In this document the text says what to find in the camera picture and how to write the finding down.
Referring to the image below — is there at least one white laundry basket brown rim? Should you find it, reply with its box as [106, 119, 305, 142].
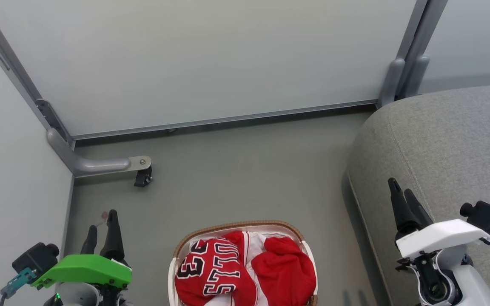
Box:
[168, 220, 319, 306]

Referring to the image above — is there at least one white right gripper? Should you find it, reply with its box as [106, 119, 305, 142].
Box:
[387, 178, 490, 260]

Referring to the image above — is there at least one black caster wheel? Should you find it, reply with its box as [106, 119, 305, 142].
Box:
[133, 166, 153, 188]

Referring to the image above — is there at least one grey partition corner post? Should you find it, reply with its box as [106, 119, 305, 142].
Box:
[0, 8, 75, 150]
[394, 0, 448, 99]

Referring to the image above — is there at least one red basketball jersey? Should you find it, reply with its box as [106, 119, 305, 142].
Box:
[174, 230, 317, 306]

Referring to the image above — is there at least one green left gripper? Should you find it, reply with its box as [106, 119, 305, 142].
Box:
[31, 209, 133, 290]

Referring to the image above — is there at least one grey partition foot with caster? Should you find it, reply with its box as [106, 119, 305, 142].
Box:
[46, 127, 152, 179]

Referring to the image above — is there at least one grey fabric sofa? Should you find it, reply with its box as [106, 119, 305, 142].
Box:
[346, 83, 490, 306]

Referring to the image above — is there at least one grey partition bottom rail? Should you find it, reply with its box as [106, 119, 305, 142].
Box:
[72, 99, 378, 140]

